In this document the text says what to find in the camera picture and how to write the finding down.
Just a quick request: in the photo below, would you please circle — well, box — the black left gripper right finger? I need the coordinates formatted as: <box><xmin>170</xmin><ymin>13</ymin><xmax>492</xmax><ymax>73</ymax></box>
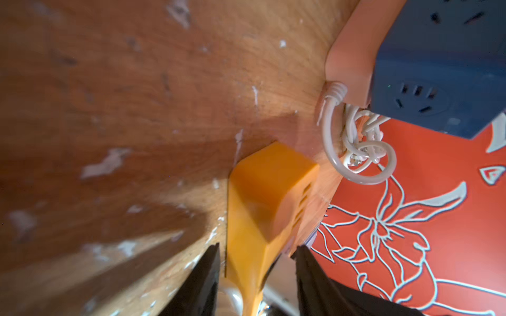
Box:
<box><xmin>295</xmin><ymin>246</ymin><xmax>422</xmax><ymax>315</ymax></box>

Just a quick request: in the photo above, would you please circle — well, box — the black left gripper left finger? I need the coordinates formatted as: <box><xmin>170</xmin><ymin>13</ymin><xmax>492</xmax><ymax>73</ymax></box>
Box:
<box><xmin>159</xmin><ymin>243</ymin><xmax>220</xmax><ymax>316</ymax></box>

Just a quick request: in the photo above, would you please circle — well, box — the short yellow power strip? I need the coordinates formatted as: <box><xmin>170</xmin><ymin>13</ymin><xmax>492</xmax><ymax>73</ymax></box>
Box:
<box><xmin>225</xmin><ymin>142</ymin><xmax>320</xmax><ymax>315</ymax></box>

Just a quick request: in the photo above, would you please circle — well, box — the pink power strip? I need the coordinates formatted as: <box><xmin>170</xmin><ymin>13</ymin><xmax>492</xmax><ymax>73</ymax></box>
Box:
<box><xmin>325</xmin><ymin>0</ymin><xmax>406</xmax><ymax>108</ymax></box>

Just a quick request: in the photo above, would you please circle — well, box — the blue cube adapter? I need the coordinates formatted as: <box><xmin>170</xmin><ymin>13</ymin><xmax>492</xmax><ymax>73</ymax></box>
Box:
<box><xmin>370</xmin><ymin>0</ymin><xmax>505</xmax><ymax>139</ymax></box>

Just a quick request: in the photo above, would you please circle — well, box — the white coiled cable right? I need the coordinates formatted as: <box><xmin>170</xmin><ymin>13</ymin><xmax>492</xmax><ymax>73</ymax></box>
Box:
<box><xmin>315</xmin><ymin>80</ymin><xmax>398</xmax><ymax>186</ymax></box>

